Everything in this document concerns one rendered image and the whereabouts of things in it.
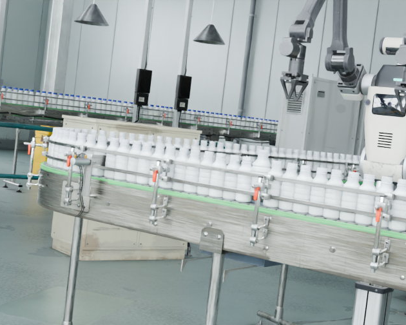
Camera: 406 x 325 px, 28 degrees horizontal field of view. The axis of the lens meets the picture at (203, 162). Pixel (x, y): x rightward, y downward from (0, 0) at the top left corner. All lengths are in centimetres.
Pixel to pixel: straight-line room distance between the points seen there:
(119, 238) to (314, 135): 287
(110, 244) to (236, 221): 410
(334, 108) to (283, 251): 634
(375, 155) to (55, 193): 135
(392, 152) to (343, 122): 593
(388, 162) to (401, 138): 11
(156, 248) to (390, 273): 472
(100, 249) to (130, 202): 372
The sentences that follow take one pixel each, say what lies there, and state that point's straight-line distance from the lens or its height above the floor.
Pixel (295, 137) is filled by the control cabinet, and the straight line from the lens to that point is 892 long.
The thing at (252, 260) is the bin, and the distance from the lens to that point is 326.
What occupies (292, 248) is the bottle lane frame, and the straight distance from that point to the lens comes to 281.
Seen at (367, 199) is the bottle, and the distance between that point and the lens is 271.
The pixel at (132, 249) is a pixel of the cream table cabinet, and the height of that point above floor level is 9.
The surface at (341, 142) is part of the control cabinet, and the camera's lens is 923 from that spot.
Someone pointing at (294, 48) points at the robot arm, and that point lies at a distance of 297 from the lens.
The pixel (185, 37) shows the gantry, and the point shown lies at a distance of 941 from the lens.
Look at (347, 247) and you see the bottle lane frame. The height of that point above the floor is 92.
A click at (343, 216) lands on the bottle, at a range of 275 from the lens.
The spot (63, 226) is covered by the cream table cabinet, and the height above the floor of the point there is 23.
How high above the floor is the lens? 128
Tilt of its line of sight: 3 degrees down
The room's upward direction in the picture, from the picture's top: 7 degrees clockwise
